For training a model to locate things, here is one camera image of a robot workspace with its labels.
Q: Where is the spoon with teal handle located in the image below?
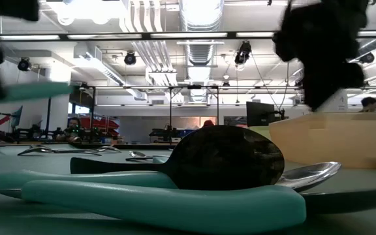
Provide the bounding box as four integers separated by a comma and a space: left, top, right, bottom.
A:
0, 172, 307, 235
151, 155, 376, 215
0, 81, 75, 105
0, 161, 342, 193

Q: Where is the spoon with light blue handle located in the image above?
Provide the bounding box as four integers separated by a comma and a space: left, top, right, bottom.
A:
127, 150, 151, 159

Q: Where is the black monitor on arm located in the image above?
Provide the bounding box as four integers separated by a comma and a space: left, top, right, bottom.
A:
245, 101, 276, 128

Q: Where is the tilted blue monitor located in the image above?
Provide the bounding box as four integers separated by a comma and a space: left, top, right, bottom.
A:
11, 104, 24, 128

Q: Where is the beige plastic bin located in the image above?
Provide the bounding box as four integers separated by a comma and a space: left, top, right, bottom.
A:
268, 112, 376, 170

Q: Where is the yellow plastic bin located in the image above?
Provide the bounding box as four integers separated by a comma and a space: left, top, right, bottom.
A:
249, 125, 271, 144

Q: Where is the red storage rack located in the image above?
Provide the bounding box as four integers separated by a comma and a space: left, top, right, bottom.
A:
76, 114, 120, 140

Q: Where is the green table mat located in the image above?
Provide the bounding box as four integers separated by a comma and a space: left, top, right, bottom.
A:
0, 143, 376, 235

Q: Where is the background robot workstation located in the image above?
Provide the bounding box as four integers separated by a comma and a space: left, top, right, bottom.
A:
148, 127, 192, 144

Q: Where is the black hanging cable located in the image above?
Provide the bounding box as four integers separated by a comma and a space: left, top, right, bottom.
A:
277, 60, 290, 110

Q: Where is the black overhead frame beam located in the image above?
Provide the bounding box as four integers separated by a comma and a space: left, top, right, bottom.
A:
0, 30, 376, 42

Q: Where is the silver ribbed ventilation duct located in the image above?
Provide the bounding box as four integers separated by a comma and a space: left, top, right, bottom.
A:
180, 0, 225, 66

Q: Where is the black metal rig frame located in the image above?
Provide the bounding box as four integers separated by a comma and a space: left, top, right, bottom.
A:
44, 84, 221, 145

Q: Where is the black metal table frame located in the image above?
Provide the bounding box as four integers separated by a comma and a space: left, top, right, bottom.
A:
69, 142, 189, 150

